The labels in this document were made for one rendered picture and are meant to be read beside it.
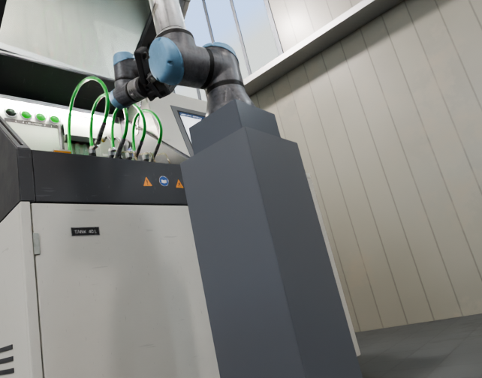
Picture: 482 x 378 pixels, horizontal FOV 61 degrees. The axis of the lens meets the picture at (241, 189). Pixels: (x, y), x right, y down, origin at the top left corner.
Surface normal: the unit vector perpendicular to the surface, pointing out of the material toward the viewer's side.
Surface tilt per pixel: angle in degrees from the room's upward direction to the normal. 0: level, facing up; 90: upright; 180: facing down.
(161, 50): 97
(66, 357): 90
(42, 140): 90
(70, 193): 90
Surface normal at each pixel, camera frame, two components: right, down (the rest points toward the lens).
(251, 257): -0.63, -0.08
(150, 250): 0.67, -0.35
